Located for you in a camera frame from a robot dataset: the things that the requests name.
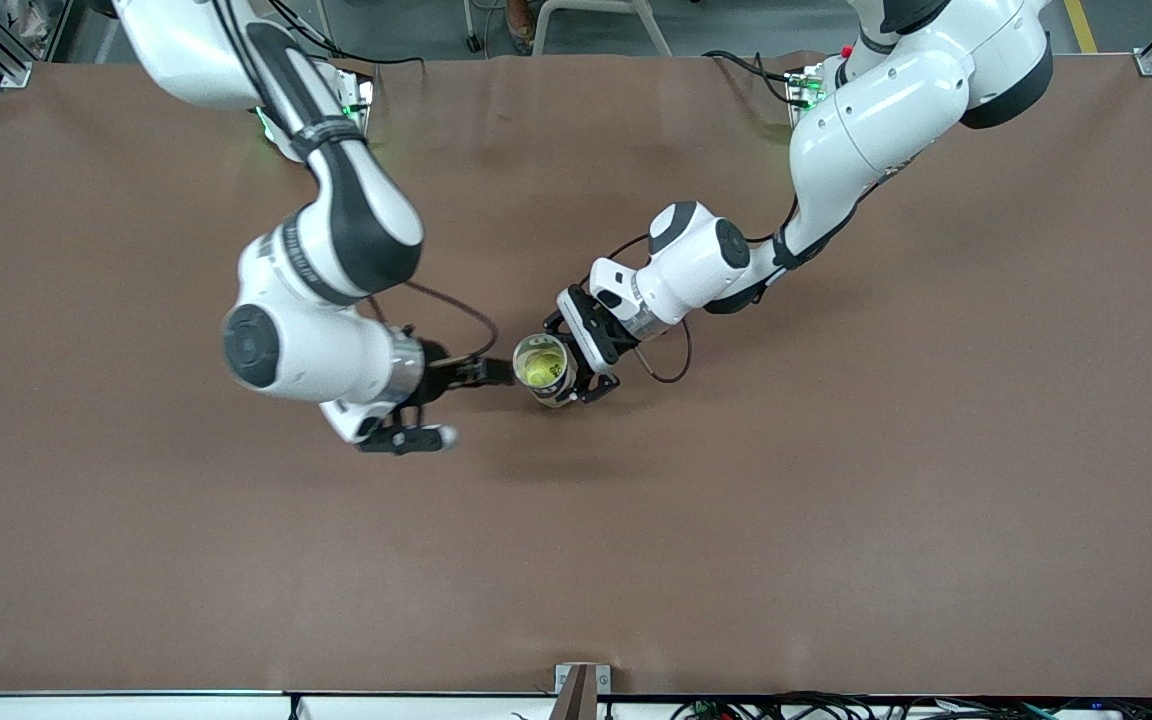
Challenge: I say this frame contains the clear plastic tennis ball can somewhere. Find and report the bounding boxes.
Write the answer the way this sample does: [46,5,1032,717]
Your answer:
[512,333,578,410]

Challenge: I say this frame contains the yellow tennis ball black print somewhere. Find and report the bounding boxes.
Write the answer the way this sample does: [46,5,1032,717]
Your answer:
[521,345,567,387]

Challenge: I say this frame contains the brown table cover mat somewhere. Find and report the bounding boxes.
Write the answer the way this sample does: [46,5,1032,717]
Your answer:
[0,52,1152,698]

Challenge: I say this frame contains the brown shoe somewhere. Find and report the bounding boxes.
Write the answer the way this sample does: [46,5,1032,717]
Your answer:
[504,0,537,53]

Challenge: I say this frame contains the white stool legs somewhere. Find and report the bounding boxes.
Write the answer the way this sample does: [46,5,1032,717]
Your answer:
[461,0,677,58]

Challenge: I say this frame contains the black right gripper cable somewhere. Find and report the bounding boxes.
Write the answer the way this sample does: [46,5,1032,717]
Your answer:
[366,280,501,367]

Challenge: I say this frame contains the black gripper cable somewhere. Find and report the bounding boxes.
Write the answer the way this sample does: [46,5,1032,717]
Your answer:
[596,195,803,385]
[366,280,501,367]

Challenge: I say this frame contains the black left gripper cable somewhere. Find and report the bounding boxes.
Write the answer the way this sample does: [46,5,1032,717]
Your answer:
[596,195,803,385]

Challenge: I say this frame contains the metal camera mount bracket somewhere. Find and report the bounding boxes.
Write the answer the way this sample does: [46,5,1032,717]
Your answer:
[548,663,613,720]

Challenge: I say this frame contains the black left base cable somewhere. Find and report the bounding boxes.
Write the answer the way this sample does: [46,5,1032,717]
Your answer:
[701,48,809,107]

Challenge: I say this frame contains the black base cable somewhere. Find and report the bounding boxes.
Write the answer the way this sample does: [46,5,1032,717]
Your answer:
[701,48,809,107]
[266,0,427,67]

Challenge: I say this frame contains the black right base cable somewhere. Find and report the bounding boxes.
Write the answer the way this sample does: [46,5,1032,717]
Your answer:
[266,0,427,67]

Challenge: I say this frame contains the tangled black cable bundle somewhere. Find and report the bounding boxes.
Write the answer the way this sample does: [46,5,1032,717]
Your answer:
[671,690,1152,720]

